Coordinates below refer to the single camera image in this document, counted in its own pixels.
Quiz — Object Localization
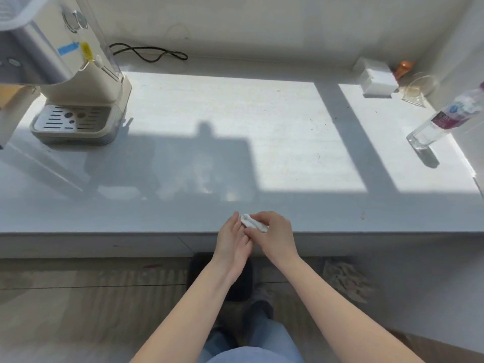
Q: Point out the person's right hand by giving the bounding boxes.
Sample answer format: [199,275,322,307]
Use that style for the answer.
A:
[243,211,300,269]

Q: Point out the person's left hand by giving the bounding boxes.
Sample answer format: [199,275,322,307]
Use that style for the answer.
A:
[212,211,254,285]

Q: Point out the white tissue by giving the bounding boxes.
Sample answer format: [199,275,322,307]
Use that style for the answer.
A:
[240,214,270,234]

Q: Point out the person's right forearm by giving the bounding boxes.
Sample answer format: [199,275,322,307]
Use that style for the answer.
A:
[275,257,426,363]

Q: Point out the person's left forearm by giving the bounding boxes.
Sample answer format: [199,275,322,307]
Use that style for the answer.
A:
[130,261,243,363]

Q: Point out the black stool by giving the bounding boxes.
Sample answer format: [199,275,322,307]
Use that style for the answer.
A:
[186,252,255,303]

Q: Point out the person's grey shoe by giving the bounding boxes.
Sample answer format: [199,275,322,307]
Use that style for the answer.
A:
[242,283,275,318]

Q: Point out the person's blue jeans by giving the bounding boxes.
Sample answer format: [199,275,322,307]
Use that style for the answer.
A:
[197,310,305,363]

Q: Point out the crumpled clear plastic bag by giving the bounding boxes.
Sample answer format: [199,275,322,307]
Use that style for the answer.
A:
[321,259,377,304]

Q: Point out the white square box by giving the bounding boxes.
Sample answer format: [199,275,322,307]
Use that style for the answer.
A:
[353,57,399,99]

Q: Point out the clear glass flask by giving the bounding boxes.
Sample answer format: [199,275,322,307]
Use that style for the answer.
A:
[400,72,439,108]

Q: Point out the orange wooden stopper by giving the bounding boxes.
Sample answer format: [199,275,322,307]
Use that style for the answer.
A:
[394,60,414,81]

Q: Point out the clear plastic water bottle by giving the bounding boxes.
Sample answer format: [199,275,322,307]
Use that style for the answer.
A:
[406,82,484,151]

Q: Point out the white water dispenser machine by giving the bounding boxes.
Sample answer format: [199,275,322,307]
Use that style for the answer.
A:
[0,0,133,146]

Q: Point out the black power cable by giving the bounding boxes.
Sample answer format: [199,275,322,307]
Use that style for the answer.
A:
[109,43,188,63]

